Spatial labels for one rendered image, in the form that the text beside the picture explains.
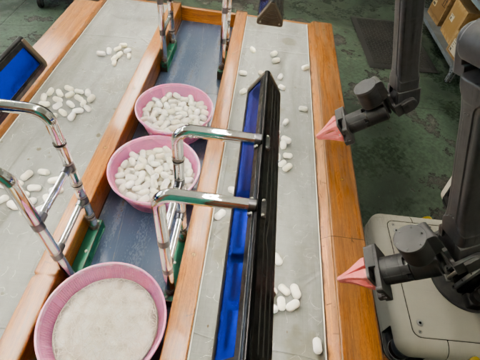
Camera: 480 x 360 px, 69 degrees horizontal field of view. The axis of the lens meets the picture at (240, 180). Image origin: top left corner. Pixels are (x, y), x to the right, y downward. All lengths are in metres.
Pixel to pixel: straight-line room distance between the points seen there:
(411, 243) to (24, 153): 1.06
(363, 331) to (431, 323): 0.71
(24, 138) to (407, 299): 1.47
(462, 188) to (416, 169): 1.84
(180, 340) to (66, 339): 0.25
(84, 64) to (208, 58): 0.52
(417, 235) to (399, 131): 2.03
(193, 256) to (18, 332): 0.39
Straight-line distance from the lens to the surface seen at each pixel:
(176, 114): 1.29
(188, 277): 0.87
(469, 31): 0.56
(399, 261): 0.77
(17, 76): 0.92
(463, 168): 0.63
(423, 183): 2.43
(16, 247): 1.04
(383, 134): 2.62
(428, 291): 1.64
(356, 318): 0.91
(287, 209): 1.03
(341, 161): 1.17
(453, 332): 1.62
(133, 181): 1.07
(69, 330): 0.91
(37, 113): 0.75
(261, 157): 0.62
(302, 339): 0.88
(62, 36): 1.70
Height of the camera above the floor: 1.56
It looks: 50 degrees down
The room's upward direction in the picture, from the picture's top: 9 degrees clockwise
